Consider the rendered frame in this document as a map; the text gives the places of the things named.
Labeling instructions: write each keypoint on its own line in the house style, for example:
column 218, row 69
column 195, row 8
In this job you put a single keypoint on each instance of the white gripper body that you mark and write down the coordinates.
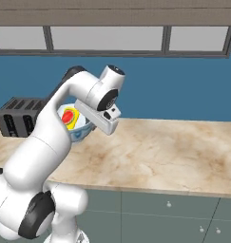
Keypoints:
column 101, row 121

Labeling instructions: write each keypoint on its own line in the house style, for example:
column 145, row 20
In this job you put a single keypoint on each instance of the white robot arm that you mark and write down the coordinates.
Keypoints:
column 47, row 142

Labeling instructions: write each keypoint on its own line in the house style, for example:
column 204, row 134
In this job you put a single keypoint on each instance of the grey-green drawer front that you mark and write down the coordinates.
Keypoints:
column 229, row 209
column 151, row 204
column 102, row 201

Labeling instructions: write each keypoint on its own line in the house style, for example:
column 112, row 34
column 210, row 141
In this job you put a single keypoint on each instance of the black toaster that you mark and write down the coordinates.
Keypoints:
column 17, row 118

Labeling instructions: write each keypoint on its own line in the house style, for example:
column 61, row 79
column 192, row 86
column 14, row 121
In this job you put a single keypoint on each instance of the grey framed window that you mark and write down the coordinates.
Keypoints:
column 166, row 39

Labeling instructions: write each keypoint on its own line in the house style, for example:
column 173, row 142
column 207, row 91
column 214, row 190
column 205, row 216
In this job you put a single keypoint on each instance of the white round knob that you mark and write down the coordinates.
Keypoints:
column 169, row 204
column 218, row 231
column 201, row 228

